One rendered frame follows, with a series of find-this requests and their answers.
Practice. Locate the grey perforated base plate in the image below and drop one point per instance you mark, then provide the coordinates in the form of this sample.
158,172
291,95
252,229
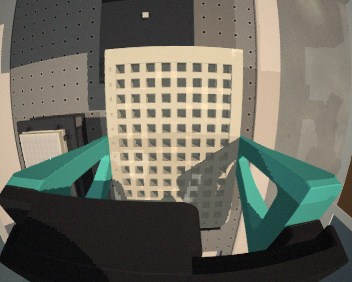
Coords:
54,70

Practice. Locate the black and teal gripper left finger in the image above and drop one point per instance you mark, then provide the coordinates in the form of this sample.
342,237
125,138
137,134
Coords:
56,175

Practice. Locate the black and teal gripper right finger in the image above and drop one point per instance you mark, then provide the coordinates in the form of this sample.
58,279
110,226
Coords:
304,192

